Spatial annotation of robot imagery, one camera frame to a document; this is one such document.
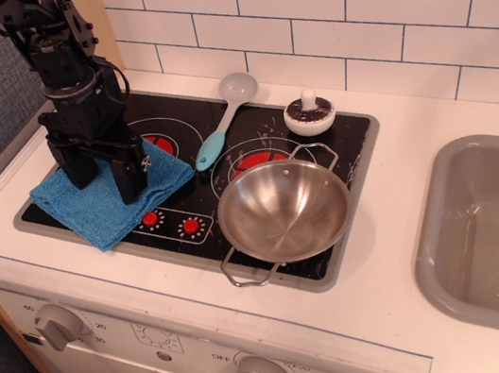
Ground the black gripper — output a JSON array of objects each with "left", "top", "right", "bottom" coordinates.
[{"left": 39, "top": 77, "right": 148, "bottom": 205}]

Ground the blue cloth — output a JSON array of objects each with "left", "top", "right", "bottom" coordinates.
[{"left": 29, "top": 141, "right": 194, "bottom": 252}]

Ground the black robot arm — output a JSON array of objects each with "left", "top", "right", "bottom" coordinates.
[{"left": 0, "top": 0, "right": 148, "bottom": 204}]

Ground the left red stove knob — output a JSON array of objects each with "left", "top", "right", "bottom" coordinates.
[{"left": 142, "top": 211, "right": 159, "bottom": 228}]

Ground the red stove knob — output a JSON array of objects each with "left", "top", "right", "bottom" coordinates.
[
  {"left": 182, "top": 218, "right": 200, "bottom": 235},
  {"left": 142, "top": 211, "right": 159, "bottom": 228}
]

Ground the right red stove knob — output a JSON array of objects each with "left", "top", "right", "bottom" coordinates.
[{"left": 182, "top": 218, "right": 200, "bottom": 235}]

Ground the black toy stove top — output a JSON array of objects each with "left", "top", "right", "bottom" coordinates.
[{"left": 0, "top": 48, "right": 406, "bottom": 341}]

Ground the grey timer dial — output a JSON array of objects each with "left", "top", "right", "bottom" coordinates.
[{"left": 34, "top": 304, "right": 84, "bottom": 351}]

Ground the white mushroom toy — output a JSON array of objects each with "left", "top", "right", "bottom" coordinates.
[{"left": 284, "top": 88, "right": 336, "bottom": 137}]

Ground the grey sink basin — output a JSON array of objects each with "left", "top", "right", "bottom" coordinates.
[{"left": 415, "top": 134, "right": 499, "bottom": 330}]

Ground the white ladle blue handle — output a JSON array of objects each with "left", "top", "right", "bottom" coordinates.
[{"left": 195, "top": 72, "right": 259, "bottom": 172}]

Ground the wooden side post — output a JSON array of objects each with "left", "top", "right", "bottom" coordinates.
[{"left": 73, "top": 0, "right": 124, "bottom": 70}]

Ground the steel two-handled pan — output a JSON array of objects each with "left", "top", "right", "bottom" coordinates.
[{"left": 217, "top": 143, "right": 353, "bottom": 288}]

